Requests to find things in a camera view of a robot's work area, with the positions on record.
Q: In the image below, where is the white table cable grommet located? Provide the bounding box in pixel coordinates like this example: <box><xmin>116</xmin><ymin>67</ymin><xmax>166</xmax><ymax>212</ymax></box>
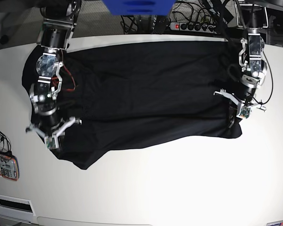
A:
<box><xmin>0</xmin><ymin>194</ymin><xmax>35</xmax><ymax>216</ymax></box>

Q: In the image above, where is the black T-shirt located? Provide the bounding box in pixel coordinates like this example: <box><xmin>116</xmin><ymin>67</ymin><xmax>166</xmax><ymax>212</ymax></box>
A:
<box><xmin>21</xmin><ymin>40</ymin><xmax>243</xmax><ymax>170</ymax></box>

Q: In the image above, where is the blue plastic bin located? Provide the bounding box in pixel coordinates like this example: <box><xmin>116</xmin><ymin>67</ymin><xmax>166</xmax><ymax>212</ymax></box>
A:
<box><xmin>103</xmin><ymin>0</ymin><xmax>175</xmax><ymax>16</ymax></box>

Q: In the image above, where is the black power strip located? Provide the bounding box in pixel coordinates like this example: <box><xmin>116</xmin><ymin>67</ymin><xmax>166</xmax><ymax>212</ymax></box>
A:
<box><xmin>169</xmin><ymin>22</ymin><xmax>217</xmax><ymax>34</ymax></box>

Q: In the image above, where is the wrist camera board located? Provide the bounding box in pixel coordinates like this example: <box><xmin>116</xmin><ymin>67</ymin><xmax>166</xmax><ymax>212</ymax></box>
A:
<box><xmin>238</xmin><ymin>106</ymin><xmax>251</xmax><ymax>119</ymax></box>
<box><xmin>44</xmin><ymin>137</ymin><xmax>56</xmax><ymax>150</ymax></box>

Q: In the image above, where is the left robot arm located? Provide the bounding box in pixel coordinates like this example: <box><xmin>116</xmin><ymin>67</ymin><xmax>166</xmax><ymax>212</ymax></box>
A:
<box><xmin>214</xmin><ymin>0</ymin><xmax>268</xmax><ymax>128</ymax></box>

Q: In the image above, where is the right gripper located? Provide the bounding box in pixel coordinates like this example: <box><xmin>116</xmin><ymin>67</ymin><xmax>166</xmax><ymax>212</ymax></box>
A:
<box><xmin>25</xmin><ymin>110</ymin><xmax>82</xmax><ymax>150</ymax></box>

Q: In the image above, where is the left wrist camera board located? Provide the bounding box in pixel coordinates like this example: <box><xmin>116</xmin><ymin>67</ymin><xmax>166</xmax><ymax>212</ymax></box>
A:
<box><xmin>238</xmin><ymin>106</ymin><xmax>251</xmax><ymax>119</ymax></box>

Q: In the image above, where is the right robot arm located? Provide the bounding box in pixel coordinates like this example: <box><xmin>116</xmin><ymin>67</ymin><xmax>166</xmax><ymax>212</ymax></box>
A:
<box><xmin>26</xmin><ymin>0</ymin><xmax>82</xmax><ymax>151</ymax></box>

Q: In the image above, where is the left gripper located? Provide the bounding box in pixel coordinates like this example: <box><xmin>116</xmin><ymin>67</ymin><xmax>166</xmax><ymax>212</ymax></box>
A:
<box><xmin>213</xmin><ymin>84</ymin><xmax>266</xmax><ymax>129</ymax></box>

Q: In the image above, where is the orange clear component case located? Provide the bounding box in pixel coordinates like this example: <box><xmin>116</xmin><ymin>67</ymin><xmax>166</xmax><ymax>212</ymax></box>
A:
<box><xmin>0</xmin><ymin>153</ymin><xmax>19</xmax><ymax>181</ymax></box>

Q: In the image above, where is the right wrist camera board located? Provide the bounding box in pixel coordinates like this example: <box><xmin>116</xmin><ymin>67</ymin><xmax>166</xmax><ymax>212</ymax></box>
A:
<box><xmin>44</xmin><ymin>137</ymin><xmax>56</xmax><ymax>150</ymax></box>

